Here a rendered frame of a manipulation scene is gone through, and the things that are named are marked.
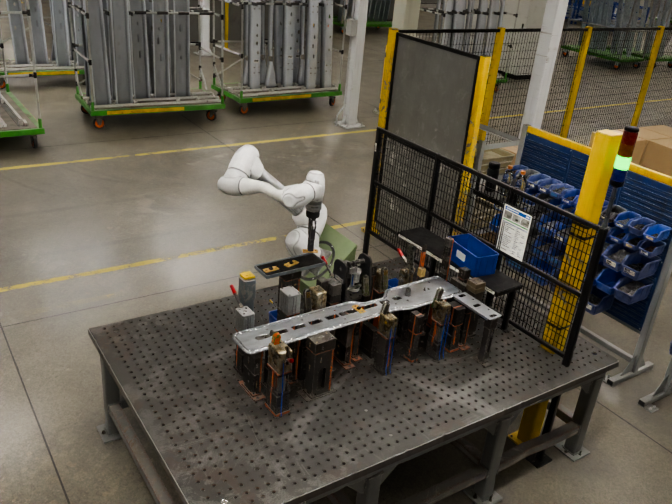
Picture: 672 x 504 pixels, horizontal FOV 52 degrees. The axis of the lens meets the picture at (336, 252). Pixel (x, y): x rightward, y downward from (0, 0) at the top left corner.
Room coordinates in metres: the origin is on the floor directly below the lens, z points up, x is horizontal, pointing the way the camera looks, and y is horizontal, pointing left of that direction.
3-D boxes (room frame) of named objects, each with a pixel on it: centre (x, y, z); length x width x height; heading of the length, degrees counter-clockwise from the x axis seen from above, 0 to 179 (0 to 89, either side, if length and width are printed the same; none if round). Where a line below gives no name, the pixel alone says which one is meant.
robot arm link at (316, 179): (3.33, 0.15, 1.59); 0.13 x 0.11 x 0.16; 151
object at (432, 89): (5.90, -0.68, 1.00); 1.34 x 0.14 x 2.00; 36
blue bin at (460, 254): (3.74, -0.82, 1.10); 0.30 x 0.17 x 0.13; 29
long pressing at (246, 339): (3.12, -0.14, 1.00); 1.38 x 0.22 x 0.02; 127
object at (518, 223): (3.67, -1.02, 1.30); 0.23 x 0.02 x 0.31; 37
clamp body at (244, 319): (2.91, 0.42, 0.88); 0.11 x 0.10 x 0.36; 37
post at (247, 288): (3.11, 0.44, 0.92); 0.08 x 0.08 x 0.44; 37
